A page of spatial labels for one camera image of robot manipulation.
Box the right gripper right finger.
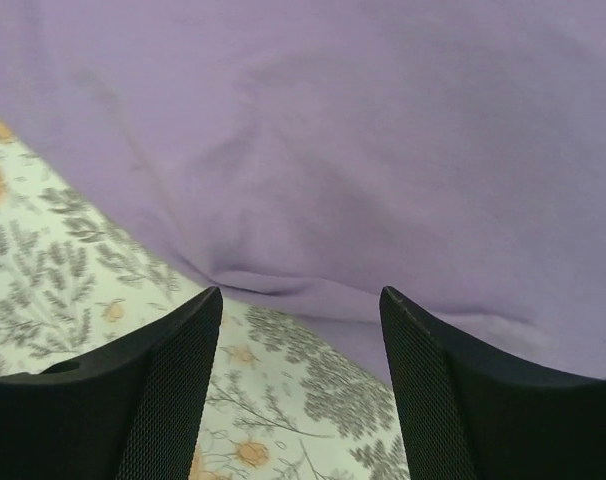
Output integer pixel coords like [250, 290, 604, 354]
[379, 287, 606, 480]

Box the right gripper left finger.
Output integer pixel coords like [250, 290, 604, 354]
[0, 287, 222, 480]

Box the purple t shirt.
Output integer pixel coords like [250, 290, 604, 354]
[0, 1, 606, 378]

